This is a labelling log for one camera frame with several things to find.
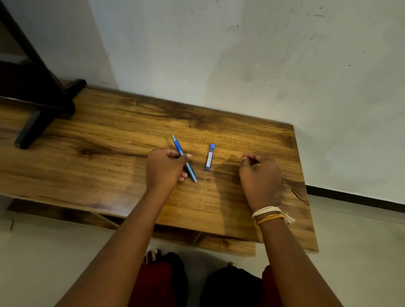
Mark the black garment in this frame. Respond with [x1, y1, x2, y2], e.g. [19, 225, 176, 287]
[161, 252, 265, 307]

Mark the person's left foot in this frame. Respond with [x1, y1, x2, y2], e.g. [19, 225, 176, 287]
[143, 249, 163, 265]

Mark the person's left forearm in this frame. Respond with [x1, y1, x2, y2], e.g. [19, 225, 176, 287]
[54, 186, 178, 307]

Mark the red garment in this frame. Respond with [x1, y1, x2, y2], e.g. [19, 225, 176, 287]
[128, 261, 284, 307]

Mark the person's right hand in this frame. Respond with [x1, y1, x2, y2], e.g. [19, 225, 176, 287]
[239, 153, 282, 213]

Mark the person's left hand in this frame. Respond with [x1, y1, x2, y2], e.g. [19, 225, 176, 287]
[145, 148, 192, 191]

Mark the blue pencil lead case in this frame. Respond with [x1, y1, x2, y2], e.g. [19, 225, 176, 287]
[205, 144, 216, 171]

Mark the yellow thread bracelet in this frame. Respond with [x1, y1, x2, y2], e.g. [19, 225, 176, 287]
[256, 214, 286, 226]

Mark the black skirting strip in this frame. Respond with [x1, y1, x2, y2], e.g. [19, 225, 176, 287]
[306, 185, 405, 214]

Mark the blue mechanical pencil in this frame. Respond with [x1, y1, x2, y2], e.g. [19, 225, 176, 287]
[172, 135, 198, 183]

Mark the white thread bracelet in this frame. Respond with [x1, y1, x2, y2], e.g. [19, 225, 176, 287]
[251, 206, 296, 225]

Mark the person's right forearm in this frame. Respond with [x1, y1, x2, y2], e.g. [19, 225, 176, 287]
[256, 213, 344, 307]

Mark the black monitor stand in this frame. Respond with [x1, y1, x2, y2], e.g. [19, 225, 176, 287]
[0, 0, 87, 150]

